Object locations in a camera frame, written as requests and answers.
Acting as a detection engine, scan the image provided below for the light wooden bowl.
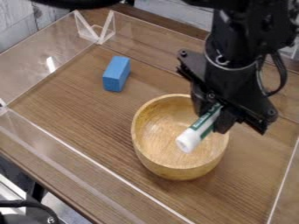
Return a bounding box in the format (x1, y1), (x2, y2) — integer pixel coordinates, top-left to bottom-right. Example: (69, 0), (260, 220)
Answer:
(131, 94), (230, 181)

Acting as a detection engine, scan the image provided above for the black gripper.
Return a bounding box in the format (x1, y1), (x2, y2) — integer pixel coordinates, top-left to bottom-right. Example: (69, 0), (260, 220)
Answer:
(176, 49), (278, 135)

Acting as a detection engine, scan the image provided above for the blue rectangular block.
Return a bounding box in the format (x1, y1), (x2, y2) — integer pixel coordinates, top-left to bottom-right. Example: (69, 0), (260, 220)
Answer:
(103, 56), (131, 92)

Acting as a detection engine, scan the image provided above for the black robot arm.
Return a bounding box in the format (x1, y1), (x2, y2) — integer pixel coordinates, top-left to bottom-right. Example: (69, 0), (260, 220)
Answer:
(177, 0), (299, 134)

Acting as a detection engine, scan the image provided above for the black equipment with cable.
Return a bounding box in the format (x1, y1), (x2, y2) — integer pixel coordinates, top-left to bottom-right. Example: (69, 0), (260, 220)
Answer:
(0, 199), (67, 224)

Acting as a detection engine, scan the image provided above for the green expo marker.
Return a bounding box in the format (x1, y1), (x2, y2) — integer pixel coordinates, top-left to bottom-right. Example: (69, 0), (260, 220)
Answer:
(175, 103), (221, 153)

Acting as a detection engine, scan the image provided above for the clear acrylic tray wall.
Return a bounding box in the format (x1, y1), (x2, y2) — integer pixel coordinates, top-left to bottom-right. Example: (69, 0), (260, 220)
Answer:
(0, 9), (299, 224)

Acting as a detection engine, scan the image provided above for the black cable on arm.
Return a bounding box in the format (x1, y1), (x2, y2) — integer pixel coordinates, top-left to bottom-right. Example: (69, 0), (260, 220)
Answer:
(256, 51), (290, 98)

